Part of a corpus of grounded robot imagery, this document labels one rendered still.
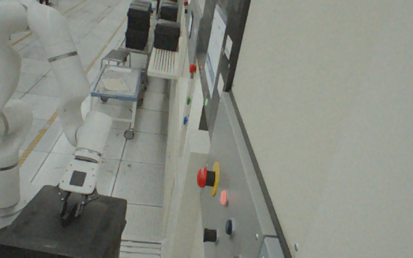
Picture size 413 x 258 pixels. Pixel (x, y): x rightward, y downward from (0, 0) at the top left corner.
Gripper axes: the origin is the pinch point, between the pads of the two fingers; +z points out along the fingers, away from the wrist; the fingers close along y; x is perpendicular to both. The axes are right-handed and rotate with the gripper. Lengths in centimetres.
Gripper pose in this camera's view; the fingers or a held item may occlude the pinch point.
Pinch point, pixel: (71, 209)
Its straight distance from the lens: 124.3
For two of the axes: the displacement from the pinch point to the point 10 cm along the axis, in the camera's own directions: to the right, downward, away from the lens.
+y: 9.8, 1.9, 0.2
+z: -1.7, 9.2, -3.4
